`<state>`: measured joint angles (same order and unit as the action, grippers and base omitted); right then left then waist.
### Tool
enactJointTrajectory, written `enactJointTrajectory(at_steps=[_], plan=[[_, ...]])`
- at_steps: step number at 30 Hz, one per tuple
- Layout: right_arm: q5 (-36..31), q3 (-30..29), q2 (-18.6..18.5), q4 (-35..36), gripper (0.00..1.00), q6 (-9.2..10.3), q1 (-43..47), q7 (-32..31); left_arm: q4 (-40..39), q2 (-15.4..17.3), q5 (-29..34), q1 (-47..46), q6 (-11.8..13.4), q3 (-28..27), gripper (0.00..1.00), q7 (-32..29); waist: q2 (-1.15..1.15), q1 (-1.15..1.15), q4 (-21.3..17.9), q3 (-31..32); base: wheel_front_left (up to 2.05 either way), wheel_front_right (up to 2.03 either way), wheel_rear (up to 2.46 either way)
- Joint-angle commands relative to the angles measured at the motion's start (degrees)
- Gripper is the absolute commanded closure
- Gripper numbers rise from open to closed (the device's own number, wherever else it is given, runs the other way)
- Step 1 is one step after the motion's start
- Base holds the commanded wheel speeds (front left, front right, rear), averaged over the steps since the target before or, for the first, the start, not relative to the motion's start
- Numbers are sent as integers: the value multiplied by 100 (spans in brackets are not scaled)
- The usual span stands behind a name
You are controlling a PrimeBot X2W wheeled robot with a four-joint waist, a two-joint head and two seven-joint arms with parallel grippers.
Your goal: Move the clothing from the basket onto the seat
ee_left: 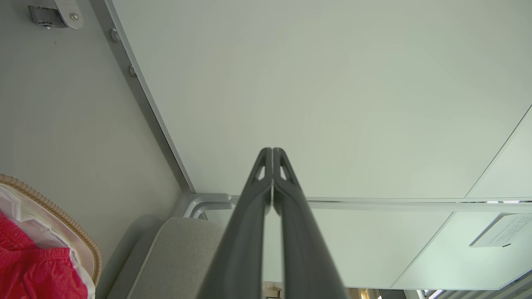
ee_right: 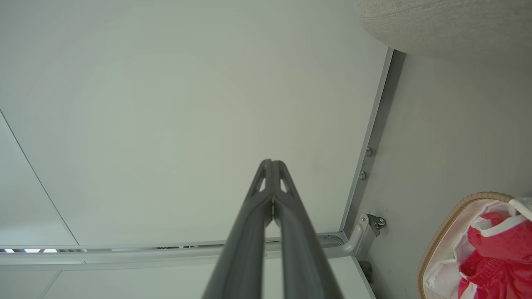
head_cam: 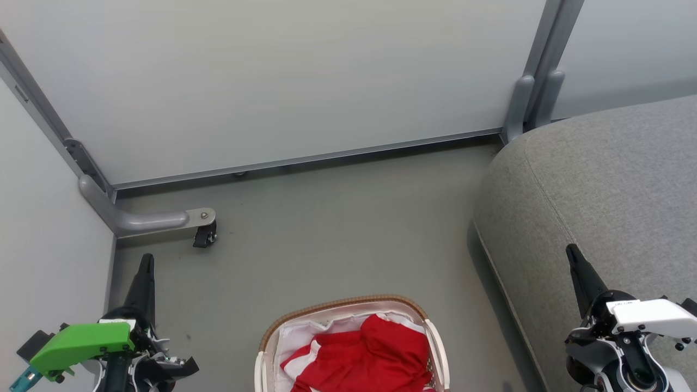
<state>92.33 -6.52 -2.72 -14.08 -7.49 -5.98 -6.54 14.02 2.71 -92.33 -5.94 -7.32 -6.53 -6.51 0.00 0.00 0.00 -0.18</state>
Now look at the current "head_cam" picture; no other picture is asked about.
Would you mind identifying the grey fabric sofa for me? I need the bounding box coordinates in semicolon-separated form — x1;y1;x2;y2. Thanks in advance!
473;94;697;392

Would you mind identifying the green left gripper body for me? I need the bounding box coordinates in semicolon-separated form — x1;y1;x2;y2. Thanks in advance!
30;308;199;383

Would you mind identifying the grey partition bottom rail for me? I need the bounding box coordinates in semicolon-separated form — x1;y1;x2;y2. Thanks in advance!
112;128;504;191

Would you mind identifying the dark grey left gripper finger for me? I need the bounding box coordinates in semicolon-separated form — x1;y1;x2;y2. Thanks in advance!
124;253;156;327

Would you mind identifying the white laundry basket brown rim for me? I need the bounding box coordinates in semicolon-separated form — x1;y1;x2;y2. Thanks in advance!
254;295;450;392

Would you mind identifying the grey partition double post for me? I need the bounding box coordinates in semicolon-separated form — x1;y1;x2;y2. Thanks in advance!
501;0;586;145

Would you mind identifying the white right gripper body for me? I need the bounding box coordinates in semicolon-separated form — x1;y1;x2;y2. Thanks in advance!
585;290;697;349

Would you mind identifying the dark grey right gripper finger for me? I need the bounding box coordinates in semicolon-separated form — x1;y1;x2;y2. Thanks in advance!
566;244;608;320

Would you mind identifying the grey partition post with foot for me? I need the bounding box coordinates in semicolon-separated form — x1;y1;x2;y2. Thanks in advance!
0;30;217;239

